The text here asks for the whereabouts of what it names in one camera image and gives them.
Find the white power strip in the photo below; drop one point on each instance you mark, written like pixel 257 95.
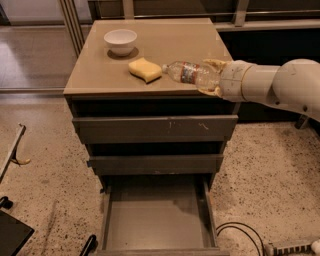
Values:
pixel 286 248

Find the grey middle drawer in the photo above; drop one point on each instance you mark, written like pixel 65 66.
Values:
pixel 156 164

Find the metal window railing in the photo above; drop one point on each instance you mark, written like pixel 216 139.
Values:
pixel 219 11

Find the grey drawer cabinet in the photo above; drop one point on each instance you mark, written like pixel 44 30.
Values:
pixel 101 85

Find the metal frame with hook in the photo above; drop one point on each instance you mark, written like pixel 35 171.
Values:
pixel 12 153

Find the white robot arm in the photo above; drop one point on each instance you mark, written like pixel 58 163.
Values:
pixel 293 86

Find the black panel bottom left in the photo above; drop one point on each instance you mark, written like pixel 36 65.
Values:
pixel 13 234

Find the small grey floor device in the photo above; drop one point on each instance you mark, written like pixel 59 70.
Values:
pixel 302 122

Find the black handle near drawer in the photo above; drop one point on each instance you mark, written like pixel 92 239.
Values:
pixel 89 246

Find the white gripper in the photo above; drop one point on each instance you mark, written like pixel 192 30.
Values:
pixel 233 81

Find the grey open bottom drawer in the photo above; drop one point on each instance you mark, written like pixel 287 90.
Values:
pixel 161 219

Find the grey top drawer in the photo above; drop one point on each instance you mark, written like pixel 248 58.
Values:
pixel 98 130

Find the clear plastic water bottle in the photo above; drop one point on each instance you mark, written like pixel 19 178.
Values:
pixel 202 76

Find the white ceramic bowl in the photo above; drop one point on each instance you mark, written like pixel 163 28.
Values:
pixel 120 42

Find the yellow sponge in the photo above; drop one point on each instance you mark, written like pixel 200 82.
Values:
pixel 145 69

